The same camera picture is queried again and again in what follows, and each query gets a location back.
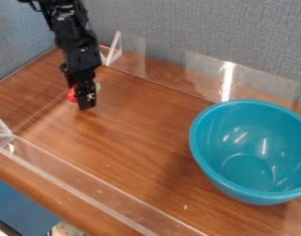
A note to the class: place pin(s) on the blue plastic bowl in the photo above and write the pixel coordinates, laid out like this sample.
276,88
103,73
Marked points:
245,143

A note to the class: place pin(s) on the clear acrylic back barrier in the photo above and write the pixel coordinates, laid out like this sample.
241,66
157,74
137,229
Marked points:
183,69

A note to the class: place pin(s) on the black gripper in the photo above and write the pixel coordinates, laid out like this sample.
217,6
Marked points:
81,60

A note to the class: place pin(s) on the clear acrylic barrier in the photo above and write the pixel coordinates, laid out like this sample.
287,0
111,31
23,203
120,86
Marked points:
28,164
183,69

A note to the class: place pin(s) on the red strawberry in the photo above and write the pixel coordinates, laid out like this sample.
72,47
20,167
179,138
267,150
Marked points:
72,96

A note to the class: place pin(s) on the clear acrylic front barrier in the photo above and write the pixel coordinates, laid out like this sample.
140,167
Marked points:
28,164

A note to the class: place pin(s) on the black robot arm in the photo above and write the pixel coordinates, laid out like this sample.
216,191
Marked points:
65,17

